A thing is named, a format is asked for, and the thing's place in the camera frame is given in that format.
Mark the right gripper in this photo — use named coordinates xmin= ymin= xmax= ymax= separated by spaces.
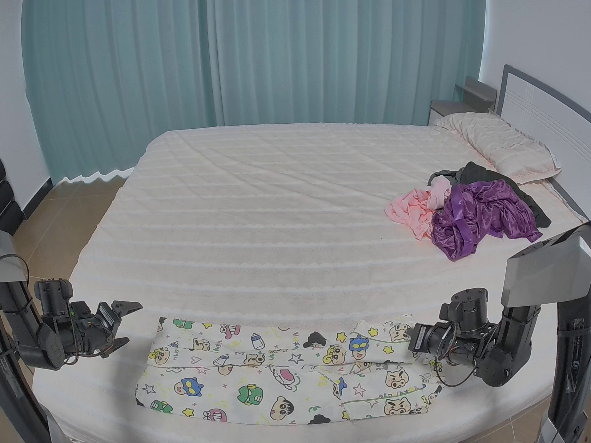
xmin=408 ymin=322 xmax=446 ymax=355

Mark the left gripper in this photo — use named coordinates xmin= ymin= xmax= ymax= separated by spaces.
xmin=76 ymin=300 xmax=143 ymax=356

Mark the white printed pyjama top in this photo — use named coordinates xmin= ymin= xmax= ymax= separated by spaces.
xmin=135 ymin=317 xmax=445 ymax=425

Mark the bed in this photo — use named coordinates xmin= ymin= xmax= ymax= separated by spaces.
xmin=28 ymin=65 xmax=591 ymax=443

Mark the pink garment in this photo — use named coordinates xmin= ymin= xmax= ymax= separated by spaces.
xmin=385 ymin=177 xmax=451 ymax=242

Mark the purple satin garment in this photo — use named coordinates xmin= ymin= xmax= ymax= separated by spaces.
xmin=432 ymin=179 xmax=543 ymax=262

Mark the black chest of drawers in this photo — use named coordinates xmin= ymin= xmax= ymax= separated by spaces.
xmin=0 ymin=159 xmax=24 ymax=236

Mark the black garment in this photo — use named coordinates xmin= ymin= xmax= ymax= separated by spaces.
xmin=428 ymin=161 xmax=552 ymax=229

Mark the cream pillow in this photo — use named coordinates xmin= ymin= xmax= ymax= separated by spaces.
xmin=435 ymin=112 xmax=563 ymax=184

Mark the grey bedside table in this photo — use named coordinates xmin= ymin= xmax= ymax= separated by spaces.
xmin=430 ymin=77 xmax=498 ymax=126

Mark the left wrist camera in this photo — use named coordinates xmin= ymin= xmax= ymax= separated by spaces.
xmin=69 ymin=300 xmax=95 ymax=324

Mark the black cable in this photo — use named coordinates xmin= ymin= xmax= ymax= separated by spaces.
xmin=434 ymin=351 xmax=477 ymax=387

